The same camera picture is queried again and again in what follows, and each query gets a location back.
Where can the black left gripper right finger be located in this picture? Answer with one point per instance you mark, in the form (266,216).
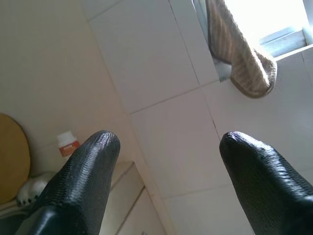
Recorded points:
(269,191)

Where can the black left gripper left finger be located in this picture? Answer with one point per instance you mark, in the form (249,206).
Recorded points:
(80,183)

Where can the white bottle orange label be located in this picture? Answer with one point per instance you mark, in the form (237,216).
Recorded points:
(67,147)

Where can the round wooden cutting board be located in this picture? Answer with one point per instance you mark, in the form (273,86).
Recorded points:
(12,159)

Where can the brown hanging towel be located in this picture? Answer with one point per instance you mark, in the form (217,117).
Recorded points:
(234,49)

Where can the white barred window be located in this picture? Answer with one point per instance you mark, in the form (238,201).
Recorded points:
(283,40)

